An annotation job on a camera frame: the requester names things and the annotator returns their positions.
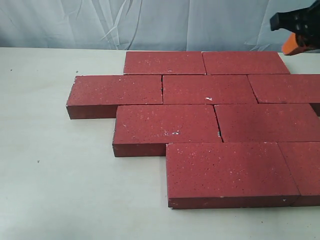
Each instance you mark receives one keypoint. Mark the white fabric backdrop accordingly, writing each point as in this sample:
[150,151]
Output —
[145,25]

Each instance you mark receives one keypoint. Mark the third row red brick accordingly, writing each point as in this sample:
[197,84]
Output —
[275,122]

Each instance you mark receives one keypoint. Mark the back row right brick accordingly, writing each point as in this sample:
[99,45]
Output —
[243,63]

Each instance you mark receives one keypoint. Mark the second row right brick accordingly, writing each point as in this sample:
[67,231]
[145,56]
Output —
[287,89]

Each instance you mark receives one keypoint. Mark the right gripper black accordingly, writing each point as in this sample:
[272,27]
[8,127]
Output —
[305,22]

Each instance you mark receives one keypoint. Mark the back row left brick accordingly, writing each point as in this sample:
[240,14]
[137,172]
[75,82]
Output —
[164,63]

